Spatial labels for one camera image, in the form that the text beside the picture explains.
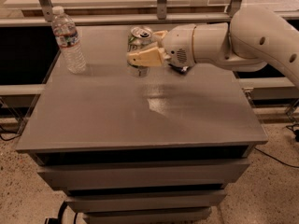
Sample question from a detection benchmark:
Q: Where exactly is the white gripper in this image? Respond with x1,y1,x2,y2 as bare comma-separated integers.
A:
127,24,196,67

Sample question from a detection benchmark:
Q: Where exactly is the green white 7up can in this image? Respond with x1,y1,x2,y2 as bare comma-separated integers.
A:
127,26,152,77

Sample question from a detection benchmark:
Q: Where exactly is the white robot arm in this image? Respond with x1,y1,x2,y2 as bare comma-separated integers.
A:
126,7,299,88

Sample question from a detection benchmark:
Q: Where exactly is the clear plastic water bottle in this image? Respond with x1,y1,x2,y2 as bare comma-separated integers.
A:
51,6,86,74

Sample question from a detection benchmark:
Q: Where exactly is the blue snack packet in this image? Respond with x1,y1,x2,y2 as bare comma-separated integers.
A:
170,64,189,75

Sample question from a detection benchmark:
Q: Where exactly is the grey drawer cabinet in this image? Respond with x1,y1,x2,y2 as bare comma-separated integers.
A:
15,22,269,224

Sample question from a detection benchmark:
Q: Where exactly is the top grey drawer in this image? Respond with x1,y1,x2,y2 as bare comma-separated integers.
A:
37,159,249,190

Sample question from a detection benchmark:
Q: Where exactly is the grey drawer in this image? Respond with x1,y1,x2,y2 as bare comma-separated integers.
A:
83,207,211,224
66,189,226,213
37,159,249,190

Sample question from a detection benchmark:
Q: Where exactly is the middle grey drawer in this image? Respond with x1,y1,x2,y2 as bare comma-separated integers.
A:
66,189,226,213

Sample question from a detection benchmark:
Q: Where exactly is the bottom grey drawer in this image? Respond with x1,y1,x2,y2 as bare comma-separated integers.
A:
83,207,211,224

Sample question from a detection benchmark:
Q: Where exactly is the metal railing frame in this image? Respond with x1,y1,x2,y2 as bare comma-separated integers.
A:
0,0,299,28

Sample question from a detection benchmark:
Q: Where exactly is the black floor cable right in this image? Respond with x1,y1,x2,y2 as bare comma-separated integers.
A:
253,123,299,169

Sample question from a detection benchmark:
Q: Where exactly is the black floor cable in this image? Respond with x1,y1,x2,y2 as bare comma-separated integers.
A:
253,123,299,169
0,96,22,142

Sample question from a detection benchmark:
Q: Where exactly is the black floor cable left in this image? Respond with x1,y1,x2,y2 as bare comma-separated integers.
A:
0,96,22,142

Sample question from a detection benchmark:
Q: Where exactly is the black cable under cabinet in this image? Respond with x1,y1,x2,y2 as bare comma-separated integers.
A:
44,201,78,224

